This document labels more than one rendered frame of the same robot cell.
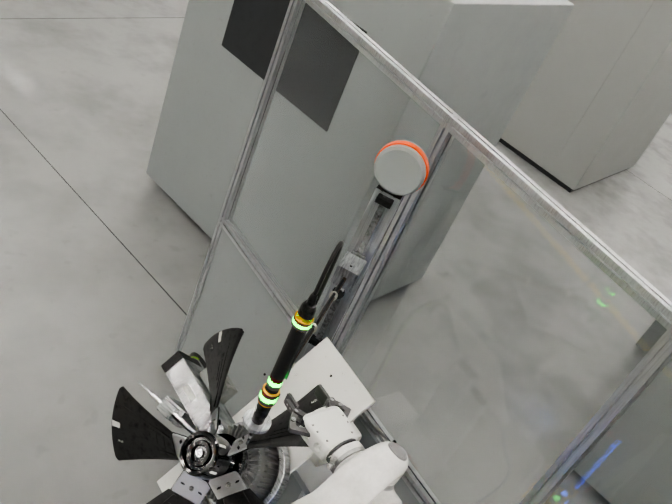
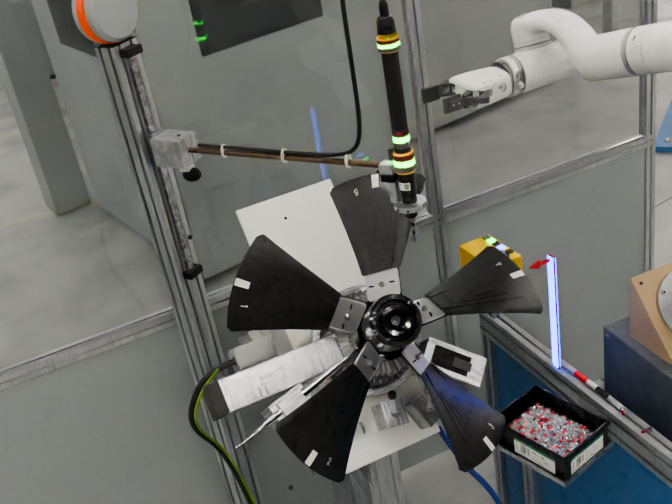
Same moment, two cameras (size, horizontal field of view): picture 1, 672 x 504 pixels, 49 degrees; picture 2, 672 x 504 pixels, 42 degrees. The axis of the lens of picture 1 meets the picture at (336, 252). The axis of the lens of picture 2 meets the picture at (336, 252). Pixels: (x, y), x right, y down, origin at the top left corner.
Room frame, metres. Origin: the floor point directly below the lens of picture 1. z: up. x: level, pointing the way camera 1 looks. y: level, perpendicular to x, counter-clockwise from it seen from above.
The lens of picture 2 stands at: (0.59, 1.54, 2.27)
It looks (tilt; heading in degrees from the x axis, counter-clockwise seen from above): 29 degrees down; 299
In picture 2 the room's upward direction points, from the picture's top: 11 degrees counter-clockwise
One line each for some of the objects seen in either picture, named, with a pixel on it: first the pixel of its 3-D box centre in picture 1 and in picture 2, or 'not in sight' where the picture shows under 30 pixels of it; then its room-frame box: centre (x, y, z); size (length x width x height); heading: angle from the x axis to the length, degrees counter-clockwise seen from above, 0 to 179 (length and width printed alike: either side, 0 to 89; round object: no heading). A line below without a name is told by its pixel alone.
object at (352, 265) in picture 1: (349, 270); (173, 148); (1.87, -0.06, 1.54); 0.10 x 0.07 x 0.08; 174
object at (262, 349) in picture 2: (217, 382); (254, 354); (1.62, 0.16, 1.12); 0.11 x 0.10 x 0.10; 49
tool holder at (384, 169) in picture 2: (263, 407); (403, 185); (1.26, 0.00, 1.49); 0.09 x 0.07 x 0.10; 174
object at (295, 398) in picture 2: (168, 409); (291, 402); (1.48, 0.26, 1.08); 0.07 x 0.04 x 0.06; 59
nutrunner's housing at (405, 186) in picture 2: (281, 366); (398, 115); (1.25, 0.00, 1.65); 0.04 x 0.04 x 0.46
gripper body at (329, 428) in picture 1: (330, 434); (482, 85); (1.12, -0.15, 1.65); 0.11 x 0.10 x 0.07; 49
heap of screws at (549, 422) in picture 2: not in sight; (551, 434); (0.98, -0.03, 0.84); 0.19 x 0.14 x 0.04; 154
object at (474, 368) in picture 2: not in sight; (445, 365); (1.24, -0.05, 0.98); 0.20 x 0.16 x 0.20; 139
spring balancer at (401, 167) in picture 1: (401, 167); (105, 8); (1.96, -0.07, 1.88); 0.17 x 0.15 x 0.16; 49
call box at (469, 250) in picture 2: not in sight; (490, 266); (1.23, -0.46, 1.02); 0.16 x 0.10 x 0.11; 139
